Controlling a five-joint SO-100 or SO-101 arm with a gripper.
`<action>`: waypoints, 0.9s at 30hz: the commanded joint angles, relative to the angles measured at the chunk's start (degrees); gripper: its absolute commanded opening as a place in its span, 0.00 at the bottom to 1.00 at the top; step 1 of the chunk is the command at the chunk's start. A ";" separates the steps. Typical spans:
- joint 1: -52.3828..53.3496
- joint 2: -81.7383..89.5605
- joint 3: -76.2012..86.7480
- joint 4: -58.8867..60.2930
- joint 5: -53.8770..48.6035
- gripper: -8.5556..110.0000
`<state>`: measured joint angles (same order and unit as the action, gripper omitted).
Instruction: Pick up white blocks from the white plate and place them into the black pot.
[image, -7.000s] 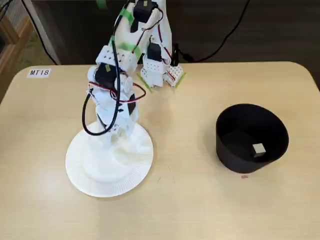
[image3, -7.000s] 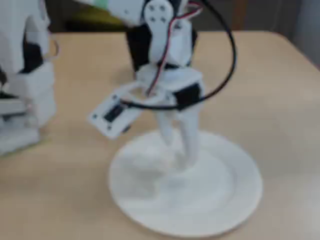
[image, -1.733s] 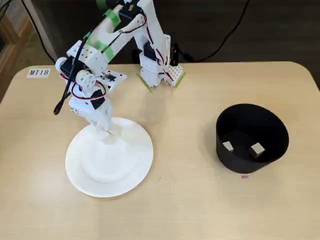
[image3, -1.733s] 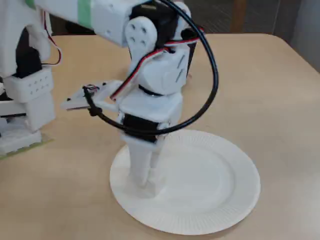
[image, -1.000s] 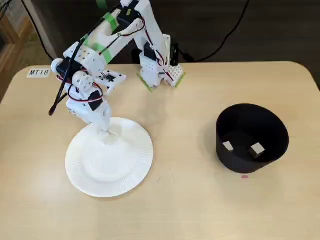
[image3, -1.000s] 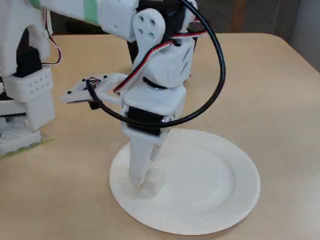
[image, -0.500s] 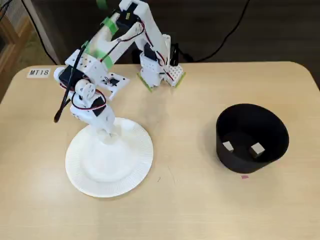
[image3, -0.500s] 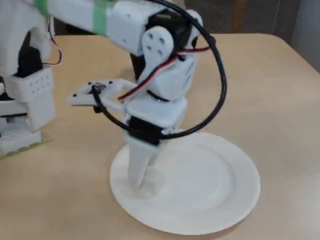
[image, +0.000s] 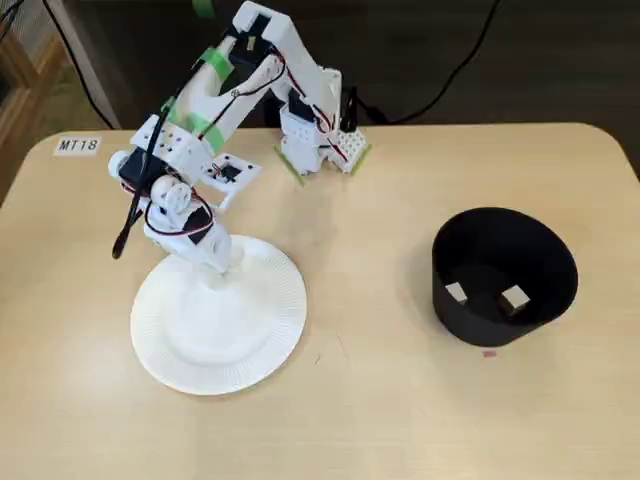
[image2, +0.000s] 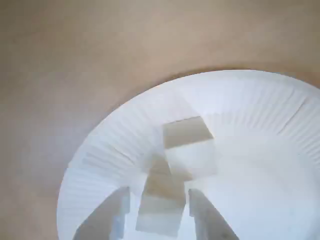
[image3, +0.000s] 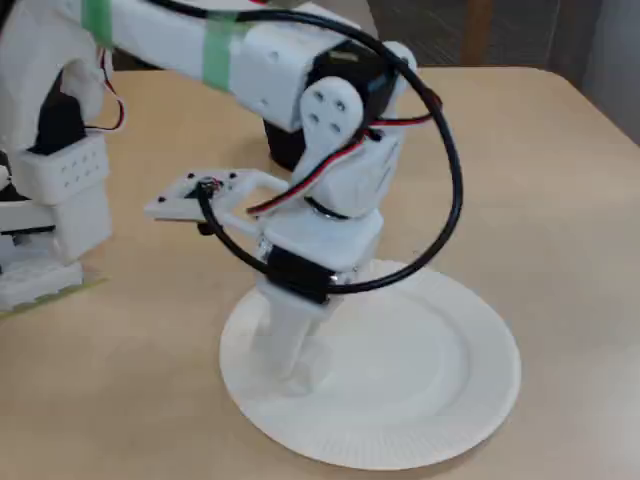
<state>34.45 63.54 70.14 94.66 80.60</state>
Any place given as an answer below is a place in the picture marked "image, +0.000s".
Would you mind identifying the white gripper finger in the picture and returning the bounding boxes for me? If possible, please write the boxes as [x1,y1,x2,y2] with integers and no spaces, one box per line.
[226,241,248,276]
[198,261,236,293]

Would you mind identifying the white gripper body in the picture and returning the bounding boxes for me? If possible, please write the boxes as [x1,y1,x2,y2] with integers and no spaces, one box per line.
[143,193,233,267]

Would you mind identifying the white paper plate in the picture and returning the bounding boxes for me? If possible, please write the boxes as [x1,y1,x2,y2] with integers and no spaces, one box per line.
[130,234,308,397]

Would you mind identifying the black pot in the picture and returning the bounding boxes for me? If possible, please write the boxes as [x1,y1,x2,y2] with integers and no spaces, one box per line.
[430,206,580,348]

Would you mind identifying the white MT18 label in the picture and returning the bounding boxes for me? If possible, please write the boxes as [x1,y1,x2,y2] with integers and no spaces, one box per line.
[53,134,103,158]

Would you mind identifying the white perforated controller holder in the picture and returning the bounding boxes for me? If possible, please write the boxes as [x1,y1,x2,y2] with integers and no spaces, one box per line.
[327,126,369,174]

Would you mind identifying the black power plug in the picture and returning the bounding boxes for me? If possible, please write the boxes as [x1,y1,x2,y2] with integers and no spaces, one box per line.
[340,86,360,133]

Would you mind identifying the grey metal leg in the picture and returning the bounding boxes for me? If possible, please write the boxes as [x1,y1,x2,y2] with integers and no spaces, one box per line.
[48,0,122,132]

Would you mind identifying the wooden shelf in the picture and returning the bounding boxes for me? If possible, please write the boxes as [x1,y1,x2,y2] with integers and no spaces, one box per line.
[0,0,70,207]

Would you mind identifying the red servo wire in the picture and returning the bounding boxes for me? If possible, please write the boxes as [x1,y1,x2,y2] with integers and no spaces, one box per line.
[269,47,352,165]
[143,186,217,240]

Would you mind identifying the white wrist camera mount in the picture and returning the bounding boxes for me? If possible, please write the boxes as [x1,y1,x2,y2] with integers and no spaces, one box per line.
[201,151,263,211]

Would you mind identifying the thick black camera cable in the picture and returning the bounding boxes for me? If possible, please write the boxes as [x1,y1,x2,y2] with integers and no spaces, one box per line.
[111,112,174,261]

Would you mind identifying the green base plate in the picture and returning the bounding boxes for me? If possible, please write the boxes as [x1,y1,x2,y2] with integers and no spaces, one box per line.
[271,141,374,189]

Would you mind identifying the thin black cable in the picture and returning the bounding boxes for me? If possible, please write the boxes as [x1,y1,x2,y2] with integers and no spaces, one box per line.
[41,0,115,129]

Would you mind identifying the black power cable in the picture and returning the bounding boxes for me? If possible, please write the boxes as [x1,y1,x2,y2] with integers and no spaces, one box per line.
[356,0,502,126]

